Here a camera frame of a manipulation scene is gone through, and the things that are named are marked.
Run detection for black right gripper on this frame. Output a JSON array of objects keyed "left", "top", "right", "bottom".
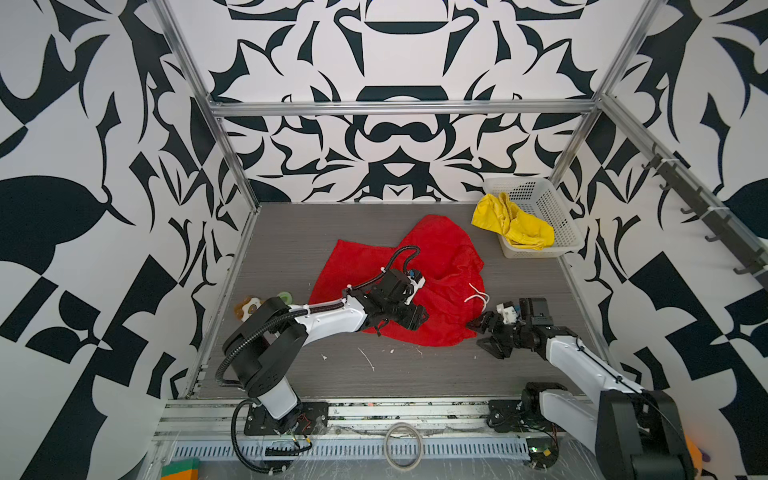
[{"left": 466, "top": 310, "right": 532, "bottom": 357}]

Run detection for red shorts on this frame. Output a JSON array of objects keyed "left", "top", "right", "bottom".
[{"left": 308, "top": 214, "right": 486, "bottom": 349}]

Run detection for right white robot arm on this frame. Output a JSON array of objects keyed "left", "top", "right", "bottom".
[{"left": 467, "top": 298, "right": 702, "bottom": 479}]

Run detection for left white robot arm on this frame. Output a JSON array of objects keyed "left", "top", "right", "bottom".
[{"left": 215, "top": 268, "right": 428, "bottom": 422}]

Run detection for yellow shorts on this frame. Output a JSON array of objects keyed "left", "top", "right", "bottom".
[{"left": 471, "top": 192, "right": 555, "bottom": 250}]

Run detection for green tape roll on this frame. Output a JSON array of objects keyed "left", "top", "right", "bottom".
[{"left": 278, "top": 291, "right": 293, "bottom": 304}]

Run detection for brown white paw toy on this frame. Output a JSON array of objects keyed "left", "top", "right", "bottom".
[{"left": 234, "top": 296, "right": 262, "bottom": 322}]

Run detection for white plastic basket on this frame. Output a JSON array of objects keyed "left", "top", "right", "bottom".
[{"left": 483, "top": 176, "right": 585, "bottom": 259}]

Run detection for green orange block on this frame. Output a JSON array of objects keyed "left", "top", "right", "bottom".
[{"left": 160, "top": 458, "right": 200, "bottom": 480}]

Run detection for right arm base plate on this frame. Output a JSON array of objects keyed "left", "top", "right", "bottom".
[{"left": 486, "top": 397, "right": 540, "bottom": 433}]

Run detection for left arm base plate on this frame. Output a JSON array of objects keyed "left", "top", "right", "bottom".
[{"left": 244, "top": 402, "right": 329, "bottom": 437}]

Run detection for aluminium frame crossbar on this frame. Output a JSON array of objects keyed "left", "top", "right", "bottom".
[{"left": 209, "top": 99, "right": 596, "bottom": 117}]

